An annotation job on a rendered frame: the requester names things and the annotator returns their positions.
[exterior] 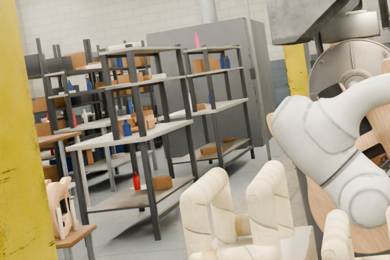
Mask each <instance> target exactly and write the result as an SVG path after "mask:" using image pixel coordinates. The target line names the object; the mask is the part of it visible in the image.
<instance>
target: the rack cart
mask: <svg viewBox="0 0 390 260"><path fill-rule="evenodd" d="M69 204H70V211H71V217H72V222H73V227H71V228H70V230H69V233H68V235H67V236H65V235H64V228H63V222H62V215H61V211H60V207H57V208H56V214H57V221H58V225H59V232H60V237H58V238H57V237H55V236H54V237H55V243H56V249H60V248H63V252H64V258H65V260H73V253H72V249H71V248H72V247H73V246H74V245H76V244H77V243H78V242H79V241H81V240H82V239H83V238H84V237H85V241H86V248H87V252H88V259H89V260H96V254H95V248H94V243H93V237H92V231H94V230H95V229H96V228H97V226H96V224H92V225H83V226H77V220H76V215H75V209H74V202H73V200H69Z"/></svg>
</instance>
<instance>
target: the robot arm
mask: <svg viewBox="0 0 390 260"><path fill-rule="evenodd" d="M387 103H390V73H388V74H383V75H378V76H375V77H371V78H368V79H366V80H364V81H361V82H359V83H357V84H355V85H354V86H352V87H350V88H349V89H347V90H346V91H344V92H343V93H341V94H340V95H338V96H336V97H333V98H327V99H326V98H320V99H319V100H318V101H316V102H313V101H311V100H310V98H308V97H306V96H301V95H293V96H287V97H286V98H285V99H284V100H283V101H282V102H281V104H280V105H279V107H278V108H277V109H276V111H275V112H274V113H273V115H272V117H271V119H270V122H271V128H272V133H273V135H274V137H275V139H276V141H277V142H278V144H279V145H280V147H281V148H282V149H283V151H284V152H285V153H286V155H288V157H289V158H290V159H291V161H292V162H293V163H294V164H295V165H296V166H297V167H298V168H299V169H300V170H301V171H302V172H303V173H304V174H305V175H306V176H308V177H309V178H311V179H312V180H313V181H315V182H316V183H317V184H318V185H319V186H320V187H321V188H322V189H323V190H324V191H325V192H326V193H327V194H328V196H329V197H330V198H331V199H332V200H333V202H334V203H335V205H336V206H337V208H338V209H339V210H342V211H344V212H345V213H346V214H347V216H348V218H349V221H350V223H352V224H353V225H355V226H357V227H359V228H362V229H376V228H380V227H381V226H383V225H384V224H385V223H386V222H387V219H386V211H387V208H388V207H389V206H390V160H387V159H386V158H385V157H383V158H382V163H383V165H381V166H379V167H378V166H376V165H375V164H374V163H373V162H372V161H371V160H369V159H368V158H367V157H366V156H365V155H364V154H363V153H362V152H361V151H360V150H359V149H358V148H357V147H356V146H355V142H356V140H357V138H358V137H359V136H360V135H359V126H360V123H361V121H362V119H363V118H364V116H365V115H366V114H367V113H368V112H369V111H371V110H372V109H374V108H376V107H378V106H380V105H383V104H387Z"/></svg>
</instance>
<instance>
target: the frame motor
mask: <svg viewBox="0 0 390 260"><path fill-rule="evenodd" d="M384 59H390V49H389V48H388V47H386V46H385V45H383V44H381V43H379V42H375V41H372V40H369V39H360V38H358V39H348V40H344V41H341V42H339V43H337V44H335V45H333V46H331V47H329V48H328V49H327V50H325V51H324V52H323V53H322V54H321V55H320V56H319V58H318V59H317V60H316V62H315V63H314V65H313V67H312V69H311V72H310V75H309V80H308V96H309V98H310V100H311V101H313V102H316V101H318V99H317V95H318V94H319V92H321V91H322V90H324V89H326V88H328V87H330V86H332V85H334V84H336V83H341V84H343V86H344V88H345V89H346V90H347V87H348V85H349V84H350V82H351V81H353V80H361V81H364V80H366V79H368V78H371V77H375V76H378V75H382V67H381V63H382V61H383V60H384Z"/></svg>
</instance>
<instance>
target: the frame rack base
mask: <svg viewBox="0 0 390 260"><path fill-rule="evenodd" d="M294 233H295V236H293V237H290V238H287V239H280V246H281V254H282V259H283V260H318V258H317V251H316V243H315V235H314V231H313V226H301V227H294ZM245 238H246V236H240V237H238V242H236V243H233V244H228V245H217V244H216V238H214V240H213V241H212V246H213V249H217V248H229V247H240V246H247V245H253V240H252V239H245Z"/></svg>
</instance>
